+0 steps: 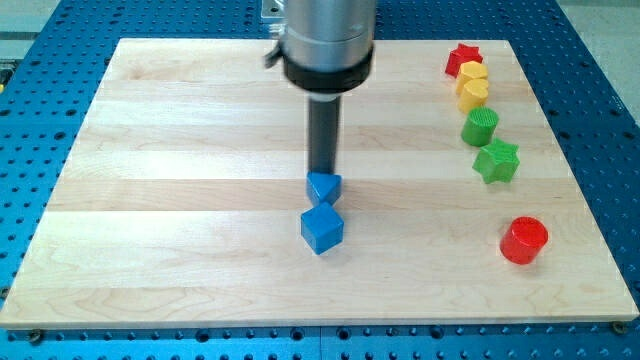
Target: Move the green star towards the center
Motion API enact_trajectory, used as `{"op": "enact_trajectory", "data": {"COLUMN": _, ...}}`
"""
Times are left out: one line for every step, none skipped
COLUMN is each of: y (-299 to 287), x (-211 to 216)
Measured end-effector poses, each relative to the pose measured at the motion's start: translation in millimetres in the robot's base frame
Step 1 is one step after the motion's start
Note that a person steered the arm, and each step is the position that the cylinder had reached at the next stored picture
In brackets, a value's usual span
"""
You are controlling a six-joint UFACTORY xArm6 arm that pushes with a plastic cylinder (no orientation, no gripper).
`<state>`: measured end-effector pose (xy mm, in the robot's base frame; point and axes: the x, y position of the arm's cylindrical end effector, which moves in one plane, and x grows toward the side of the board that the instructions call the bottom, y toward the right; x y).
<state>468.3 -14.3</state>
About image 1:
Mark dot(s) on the green cylinder block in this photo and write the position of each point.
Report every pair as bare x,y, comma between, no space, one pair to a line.
479,126

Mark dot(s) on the yellow block upper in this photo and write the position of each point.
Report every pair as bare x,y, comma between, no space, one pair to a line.
468,71

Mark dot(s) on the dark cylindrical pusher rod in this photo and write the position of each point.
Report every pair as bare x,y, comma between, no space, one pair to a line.
322,133

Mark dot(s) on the red cylinder block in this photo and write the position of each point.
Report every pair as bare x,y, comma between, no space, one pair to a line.
523,240

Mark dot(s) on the blue triangular block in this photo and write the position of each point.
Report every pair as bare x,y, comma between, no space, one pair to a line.
323,188

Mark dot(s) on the yellow block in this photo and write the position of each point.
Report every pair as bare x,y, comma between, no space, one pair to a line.
474,93
468,71

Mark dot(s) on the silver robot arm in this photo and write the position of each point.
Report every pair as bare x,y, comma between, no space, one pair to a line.
327,49

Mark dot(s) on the red star block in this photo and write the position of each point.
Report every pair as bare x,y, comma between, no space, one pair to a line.
461,54

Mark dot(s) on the blue cube block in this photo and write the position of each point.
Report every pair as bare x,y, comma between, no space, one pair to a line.
322,228

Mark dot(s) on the yellow block lower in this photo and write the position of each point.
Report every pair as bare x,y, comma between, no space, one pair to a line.
474,93

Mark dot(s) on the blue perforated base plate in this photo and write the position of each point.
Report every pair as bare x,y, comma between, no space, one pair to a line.
577,56

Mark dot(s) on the wooden board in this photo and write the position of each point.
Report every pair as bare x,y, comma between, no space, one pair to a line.
180,202

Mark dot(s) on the green star block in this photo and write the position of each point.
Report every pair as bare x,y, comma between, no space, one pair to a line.
497,161

